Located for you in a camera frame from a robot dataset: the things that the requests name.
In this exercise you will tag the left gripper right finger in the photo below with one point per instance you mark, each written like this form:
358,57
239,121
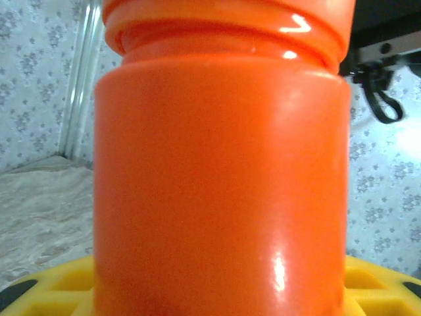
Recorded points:
378,289

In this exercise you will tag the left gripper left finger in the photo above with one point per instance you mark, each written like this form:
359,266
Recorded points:
59,289

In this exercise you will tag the orange pill bottle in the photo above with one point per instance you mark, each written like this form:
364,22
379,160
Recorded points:
213,197

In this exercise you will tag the aluminium corner post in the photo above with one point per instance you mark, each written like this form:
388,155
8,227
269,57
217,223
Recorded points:
82,82

